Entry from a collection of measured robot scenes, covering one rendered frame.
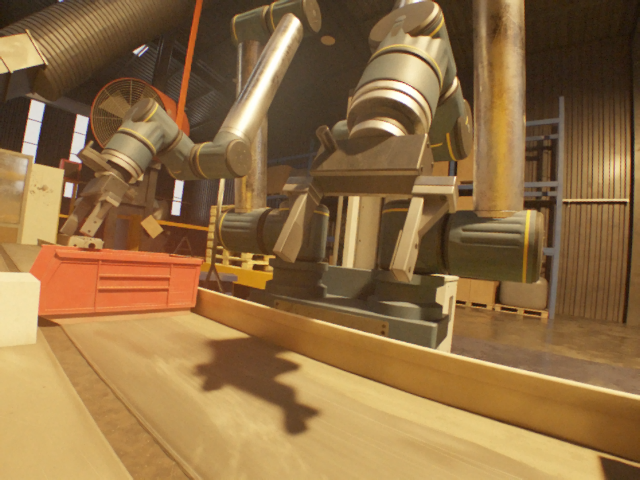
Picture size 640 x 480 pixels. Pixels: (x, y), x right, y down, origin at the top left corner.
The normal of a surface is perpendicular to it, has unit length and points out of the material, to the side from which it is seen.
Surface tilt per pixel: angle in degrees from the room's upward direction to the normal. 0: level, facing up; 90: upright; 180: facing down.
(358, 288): 90
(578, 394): 90
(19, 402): 0
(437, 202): 66
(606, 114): 90
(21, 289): 90
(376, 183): 155
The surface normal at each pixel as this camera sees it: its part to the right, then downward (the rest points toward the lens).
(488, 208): -0.71, 0.07
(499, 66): -0.44, 0.10
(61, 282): 0.80, 0.09
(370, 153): -0.40, -0.48
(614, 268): -0.59, -0.08
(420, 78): 0.45, -0.20
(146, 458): 0.15, -0.98
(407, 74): 0.18, -0.32
